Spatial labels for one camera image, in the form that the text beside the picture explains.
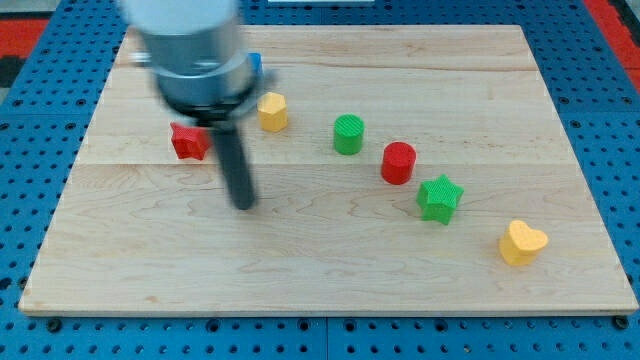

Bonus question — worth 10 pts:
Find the yellow hexagon block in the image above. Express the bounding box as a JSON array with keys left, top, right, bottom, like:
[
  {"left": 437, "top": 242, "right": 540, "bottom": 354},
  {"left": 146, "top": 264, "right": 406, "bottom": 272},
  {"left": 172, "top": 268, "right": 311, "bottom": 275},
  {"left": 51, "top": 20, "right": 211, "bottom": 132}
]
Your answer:
[{"left": 257, "top": 92, "right": 288, "bottom": 132}]

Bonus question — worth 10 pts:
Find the red cylinder block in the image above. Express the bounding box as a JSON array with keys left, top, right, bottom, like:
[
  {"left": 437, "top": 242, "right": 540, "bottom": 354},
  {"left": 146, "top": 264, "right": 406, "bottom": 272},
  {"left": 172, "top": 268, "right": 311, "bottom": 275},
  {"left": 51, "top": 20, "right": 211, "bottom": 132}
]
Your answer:
[{"left": 381, "top": 142, "right": 417, "bottom": 185}]

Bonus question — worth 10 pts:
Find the green star block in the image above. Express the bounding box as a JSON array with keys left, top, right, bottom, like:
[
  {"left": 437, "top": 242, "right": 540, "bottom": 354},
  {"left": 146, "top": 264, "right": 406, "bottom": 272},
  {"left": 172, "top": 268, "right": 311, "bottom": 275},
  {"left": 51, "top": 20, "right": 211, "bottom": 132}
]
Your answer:
[{"left": 416, "top": 174, "right": 464, "bottom": 225}]

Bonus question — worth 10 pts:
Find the red star block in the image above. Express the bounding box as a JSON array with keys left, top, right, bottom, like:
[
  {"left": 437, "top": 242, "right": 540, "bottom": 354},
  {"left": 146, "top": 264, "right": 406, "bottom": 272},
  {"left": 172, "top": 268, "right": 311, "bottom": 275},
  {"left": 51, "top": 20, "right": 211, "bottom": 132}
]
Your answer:
[{"left": 170, "top": 122, "right": 211, "bottom": 161}]

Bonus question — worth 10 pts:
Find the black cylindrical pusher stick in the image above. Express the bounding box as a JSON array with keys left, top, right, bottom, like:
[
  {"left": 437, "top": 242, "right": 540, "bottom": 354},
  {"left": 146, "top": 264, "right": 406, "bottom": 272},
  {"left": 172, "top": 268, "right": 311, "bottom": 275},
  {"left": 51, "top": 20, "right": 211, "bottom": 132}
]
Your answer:
[{"left": 211, "top": 126, "right": 256, "bottom": 210}]

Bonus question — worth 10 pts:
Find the blue block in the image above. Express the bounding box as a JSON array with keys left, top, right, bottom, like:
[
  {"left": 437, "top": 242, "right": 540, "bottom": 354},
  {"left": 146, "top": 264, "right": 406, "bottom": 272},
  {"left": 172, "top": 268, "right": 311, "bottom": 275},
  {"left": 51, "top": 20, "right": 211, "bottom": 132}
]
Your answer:
[{"left": 249, "top": 52, "right": 263, "bottom": 76}]

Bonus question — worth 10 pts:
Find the yellow heart block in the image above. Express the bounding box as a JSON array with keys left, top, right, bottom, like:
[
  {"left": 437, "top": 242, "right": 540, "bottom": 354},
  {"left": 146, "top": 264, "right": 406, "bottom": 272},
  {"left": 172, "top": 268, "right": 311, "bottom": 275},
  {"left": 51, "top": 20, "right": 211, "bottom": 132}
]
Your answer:
[{"left": 498, "top": 220, "right": 549, "bottom": 266}]

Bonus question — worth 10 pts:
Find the green cylinder block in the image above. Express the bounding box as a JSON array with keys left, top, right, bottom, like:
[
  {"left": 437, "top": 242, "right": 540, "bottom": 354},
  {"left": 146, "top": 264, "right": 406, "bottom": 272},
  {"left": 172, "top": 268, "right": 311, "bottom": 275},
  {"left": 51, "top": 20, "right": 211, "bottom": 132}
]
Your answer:
[{"left": 333, "top": 114, "right": 365, "bottom": 155}]

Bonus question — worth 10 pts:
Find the wooden board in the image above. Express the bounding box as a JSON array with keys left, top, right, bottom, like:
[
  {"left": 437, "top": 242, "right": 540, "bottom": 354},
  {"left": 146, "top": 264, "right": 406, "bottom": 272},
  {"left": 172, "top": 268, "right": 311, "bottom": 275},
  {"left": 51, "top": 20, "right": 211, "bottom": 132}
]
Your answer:
[{"left": 19, "top": 25, "right": 638, "bottom": 317}]

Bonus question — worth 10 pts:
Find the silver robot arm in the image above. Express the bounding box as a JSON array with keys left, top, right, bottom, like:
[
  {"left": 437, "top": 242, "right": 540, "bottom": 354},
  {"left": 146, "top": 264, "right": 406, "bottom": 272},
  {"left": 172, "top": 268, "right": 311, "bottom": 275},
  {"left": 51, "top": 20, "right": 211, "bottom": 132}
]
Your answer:
[{"left": 118, "top": 0, "right": 273, "bottom": 210}]

